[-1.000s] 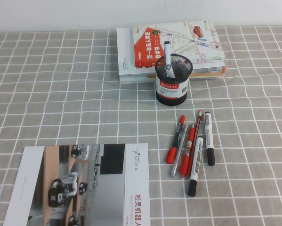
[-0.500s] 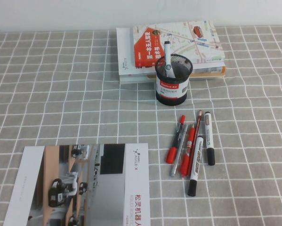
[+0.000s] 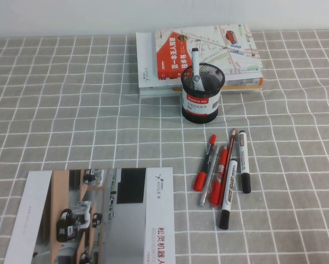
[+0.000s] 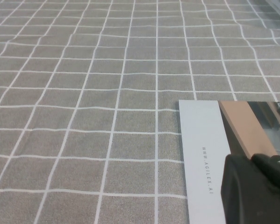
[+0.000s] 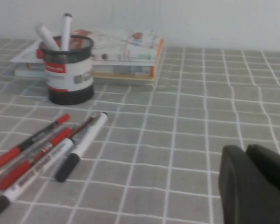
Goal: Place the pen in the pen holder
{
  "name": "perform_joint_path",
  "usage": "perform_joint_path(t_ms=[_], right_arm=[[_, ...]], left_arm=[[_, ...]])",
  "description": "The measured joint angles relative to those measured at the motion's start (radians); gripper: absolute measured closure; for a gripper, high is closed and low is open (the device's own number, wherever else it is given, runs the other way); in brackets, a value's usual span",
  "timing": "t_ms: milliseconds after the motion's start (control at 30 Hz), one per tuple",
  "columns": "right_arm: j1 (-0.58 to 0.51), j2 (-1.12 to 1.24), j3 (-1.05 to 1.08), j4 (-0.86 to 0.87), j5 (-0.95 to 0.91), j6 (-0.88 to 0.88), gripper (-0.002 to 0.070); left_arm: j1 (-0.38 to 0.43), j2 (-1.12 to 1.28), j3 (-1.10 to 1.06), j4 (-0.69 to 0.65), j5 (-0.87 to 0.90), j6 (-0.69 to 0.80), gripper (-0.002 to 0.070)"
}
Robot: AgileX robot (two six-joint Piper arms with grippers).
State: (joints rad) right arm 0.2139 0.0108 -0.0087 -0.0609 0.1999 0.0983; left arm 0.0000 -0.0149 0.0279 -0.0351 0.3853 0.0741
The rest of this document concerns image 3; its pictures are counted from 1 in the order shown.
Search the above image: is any white AgileX booklet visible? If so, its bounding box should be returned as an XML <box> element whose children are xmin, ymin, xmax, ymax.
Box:
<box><xmin>135</xmin><ymin>32</ymin><xmax>183</xmax><ymax>99</ymax></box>

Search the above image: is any map cover book red panel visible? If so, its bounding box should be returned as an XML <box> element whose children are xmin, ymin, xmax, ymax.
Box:
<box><xmin>155</xmin><ymin>23</ymin><xmax>263</xmax><ymax>79</ymax></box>

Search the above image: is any grey white-checked tablecloth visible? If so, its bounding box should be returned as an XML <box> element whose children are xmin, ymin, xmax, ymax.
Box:
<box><xmin>0</xmin><ymin>29</ymin><xmax>329</xmax><ymax>264</ymax></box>

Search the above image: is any red marker pen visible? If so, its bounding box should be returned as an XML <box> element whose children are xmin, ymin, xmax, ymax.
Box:
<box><xmin>209</xmin><ymin>144</ymin><xmax>228</xmax><ymax>208</ymax></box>

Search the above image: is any slim white marker black cap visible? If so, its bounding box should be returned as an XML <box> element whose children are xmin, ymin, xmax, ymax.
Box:
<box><xmin>237</xmin><ymin>130</ymin><xmax>252</xmax><ymax>194</ymax></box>
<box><xmin>191</xmin><ymin>47</ymin><xmax>201</xmax><ymax>79</ymax></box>

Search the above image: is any red pencil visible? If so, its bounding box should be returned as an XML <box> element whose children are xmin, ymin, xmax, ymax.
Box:
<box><xmin>218</xmin><ymin>128</ymin><xmax>237</xmax><ymax>207</ymax></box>

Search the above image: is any red and black ballpoint pen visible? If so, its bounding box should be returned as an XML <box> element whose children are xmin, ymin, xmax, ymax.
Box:
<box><xmin>193</xmin><ymin>134</ymin><xmax>218</xmax><ymax>192</ymax></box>

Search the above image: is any AgileX robot photo brochure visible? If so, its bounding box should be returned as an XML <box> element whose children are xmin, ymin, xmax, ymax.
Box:
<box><xmin>3</xmin><ymin>167</ymin><xmax>176</xmax><ymax>264</ymax></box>

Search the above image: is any large white board marker black cap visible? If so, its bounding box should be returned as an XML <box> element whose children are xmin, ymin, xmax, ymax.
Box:
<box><xmin>218</xmin><ymin>158</ymin><xmax>238</xmax><ymax>230</ymax></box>

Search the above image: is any black mesh pen holder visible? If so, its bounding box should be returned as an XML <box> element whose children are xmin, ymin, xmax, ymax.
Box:
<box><xmin>180</xmin><ymin>62</ymin><xmax>225</xmax><ymax>124</ymax></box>

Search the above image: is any silver pen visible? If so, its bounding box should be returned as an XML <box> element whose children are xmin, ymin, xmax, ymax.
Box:
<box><xmin>198</xmin><ymin>145</ymin><xmax>221</xmax><ymax>207</ymax></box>

